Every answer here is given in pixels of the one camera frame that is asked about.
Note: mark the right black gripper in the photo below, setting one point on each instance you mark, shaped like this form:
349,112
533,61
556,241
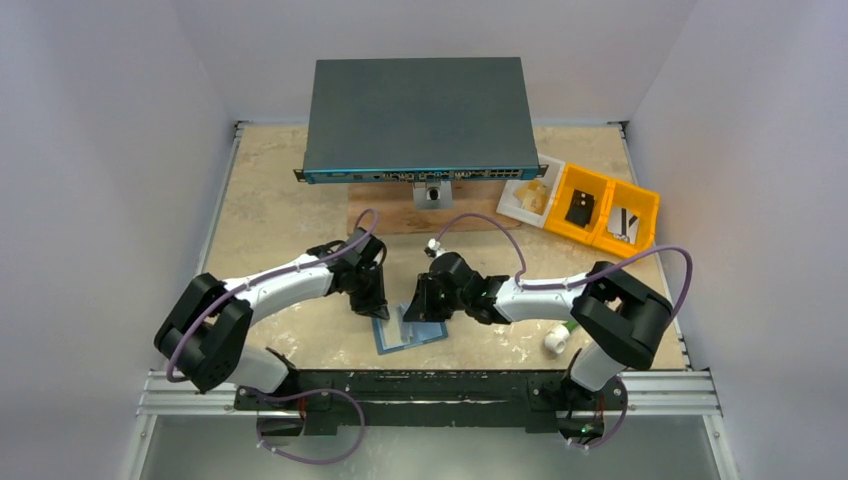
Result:
429,298

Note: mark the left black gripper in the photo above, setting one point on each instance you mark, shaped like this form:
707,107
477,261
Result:
375,305

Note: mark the blue card holder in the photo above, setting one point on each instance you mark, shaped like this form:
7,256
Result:
404,331

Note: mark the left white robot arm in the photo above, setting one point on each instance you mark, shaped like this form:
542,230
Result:
204,337

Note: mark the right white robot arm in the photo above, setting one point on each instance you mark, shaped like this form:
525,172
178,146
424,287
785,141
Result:
624,317

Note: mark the clear plastic card sleeves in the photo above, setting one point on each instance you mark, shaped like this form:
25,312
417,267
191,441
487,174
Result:
397,330

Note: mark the white black card in bin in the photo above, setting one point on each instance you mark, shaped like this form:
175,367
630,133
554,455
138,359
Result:
623,225

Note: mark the wooden board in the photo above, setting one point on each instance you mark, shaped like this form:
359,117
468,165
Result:
398,214

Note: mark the white tray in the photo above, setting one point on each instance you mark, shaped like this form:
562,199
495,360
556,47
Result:
509,206

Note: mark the white pvc pipe fitting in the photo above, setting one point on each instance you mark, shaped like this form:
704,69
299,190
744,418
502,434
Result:
557,337

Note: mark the amber item in tray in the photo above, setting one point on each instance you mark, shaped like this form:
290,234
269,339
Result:
533,196

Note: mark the black block in bin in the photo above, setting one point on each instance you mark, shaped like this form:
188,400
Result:
579,196

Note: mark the yellow bin left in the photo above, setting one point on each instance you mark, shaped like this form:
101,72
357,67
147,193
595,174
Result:
586,180

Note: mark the yellow bin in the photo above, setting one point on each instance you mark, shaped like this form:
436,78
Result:
586,180
644,203

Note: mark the yellow bin right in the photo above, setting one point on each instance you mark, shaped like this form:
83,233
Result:
644,203

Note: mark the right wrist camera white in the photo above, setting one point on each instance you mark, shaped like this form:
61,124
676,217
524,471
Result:
433,249

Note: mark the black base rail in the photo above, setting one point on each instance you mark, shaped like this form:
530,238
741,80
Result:
536,401

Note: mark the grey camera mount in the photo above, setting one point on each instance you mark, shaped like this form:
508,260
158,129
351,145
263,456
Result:
433,195

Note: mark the grey network switch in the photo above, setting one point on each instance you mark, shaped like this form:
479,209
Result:
419,120

